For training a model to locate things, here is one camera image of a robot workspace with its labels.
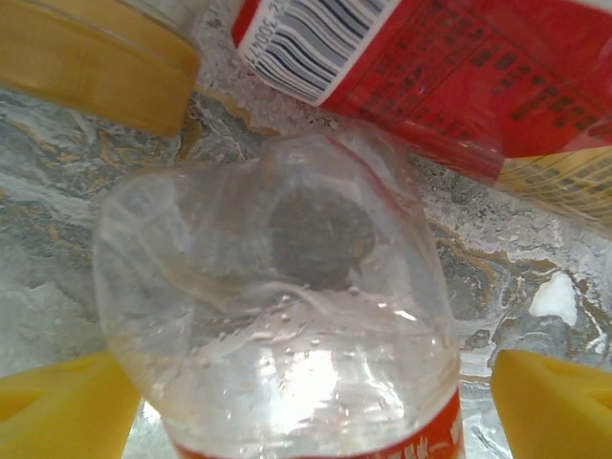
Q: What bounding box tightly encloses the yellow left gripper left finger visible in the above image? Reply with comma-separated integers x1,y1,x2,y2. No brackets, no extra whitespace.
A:
0,352,142,459

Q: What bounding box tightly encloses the clear bottle red label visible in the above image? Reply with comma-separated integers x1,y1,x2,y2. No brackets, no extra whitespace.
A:
90,121,468,459

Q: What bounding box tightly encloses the red yellow label bottle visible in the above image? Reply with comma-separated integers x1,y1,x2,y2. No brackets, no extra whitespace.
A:
230,0,612,230

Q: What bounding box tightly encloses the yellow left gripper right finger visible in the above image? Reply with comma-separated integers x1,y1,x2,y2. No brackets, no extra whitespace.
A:
492,348,612,459

